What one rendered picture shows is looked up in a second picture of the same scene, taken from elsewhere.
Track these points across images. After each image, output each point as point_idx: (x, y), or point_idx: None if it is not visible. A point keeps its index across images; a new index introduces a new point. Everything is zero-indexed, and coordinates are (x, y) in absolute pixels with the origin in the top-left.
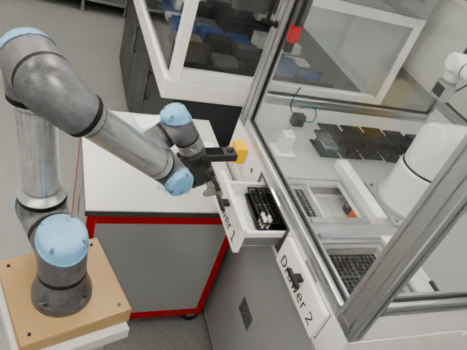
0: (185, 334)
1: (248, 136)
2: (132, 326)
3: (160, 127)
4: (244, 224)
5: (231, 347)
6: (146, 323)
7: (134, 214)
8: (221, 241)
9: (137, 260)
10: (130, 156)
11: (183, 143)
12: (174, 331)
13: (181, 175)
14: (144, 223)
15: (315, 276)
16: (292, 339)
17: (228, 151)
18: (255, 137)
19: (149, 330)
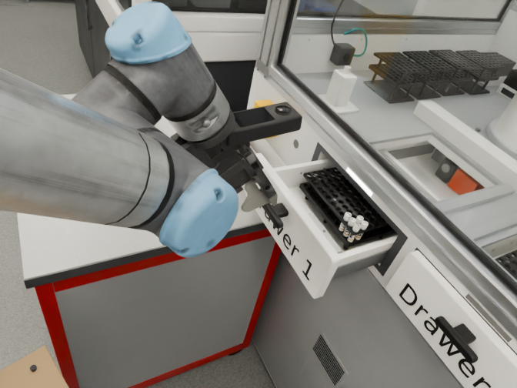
0: (235, 376)
1: (278, 91)
2: (163, 386)
3: (115, 74)
4: (331, 249)
5: None
6: (181, 375)
7: (121, 262)
8: (267, 259)
9: (147, 319)
10: None
11: (183, 108)
12: (220, 376)
13: (205, 198)
14: (144, 269)
15: (505, 329)
16: None
17: (281, 111)
18: (293, 89)
19: (188, 385)
